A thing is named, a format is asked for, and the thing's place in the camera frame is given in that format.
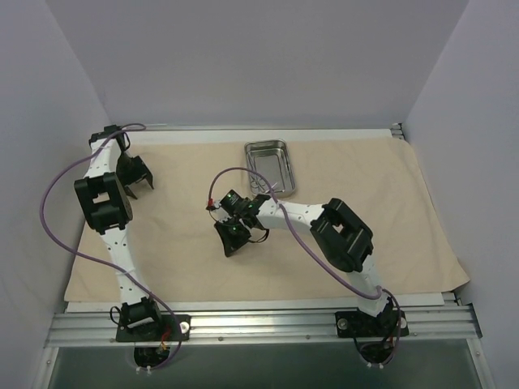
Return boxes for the steel forceps with ring handles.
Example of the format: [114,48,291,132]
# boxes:
[249,173,283,195]

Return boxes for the purple cable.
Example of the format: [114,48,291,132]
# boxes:
[41,122,184,372]
[206,167,402,365]

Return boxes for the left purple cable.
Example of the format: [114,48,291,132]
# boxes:
[41,122,184,372]

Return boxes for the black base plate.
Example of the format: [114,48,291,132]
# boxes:
[115,314,191,343]
[334,309,398,339]

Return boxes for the aluminium rail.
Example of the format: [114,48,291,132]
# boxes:
[45,305,481,348]
[144,123,394,131]

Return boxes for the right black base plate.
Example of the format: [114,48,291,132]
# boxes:
[334,309,398,339]

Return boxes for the front aluminium rail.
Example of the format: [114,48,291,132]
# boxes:
[45,305,481,348]

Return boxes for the steel instrument tray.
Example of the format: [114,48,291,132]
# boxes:
[244,139,297,198]

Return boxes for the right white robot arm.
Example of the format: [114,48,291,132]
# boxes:
[206,190,394,335]

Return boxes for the steel surgical scissors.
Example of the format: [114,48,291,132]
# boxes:
[247,156,268,195]

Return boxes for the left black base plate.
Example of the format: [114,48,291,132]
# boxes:
[115,314,191,343]

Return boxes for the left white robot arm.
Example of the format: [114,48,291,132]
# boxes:
[74,125,164,340]

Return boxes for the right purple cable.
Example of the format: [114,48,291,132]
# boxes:
[206,167,402,365]

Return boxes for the back aluminium rail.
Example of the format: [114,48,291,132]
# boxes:
[144,123,394,131]

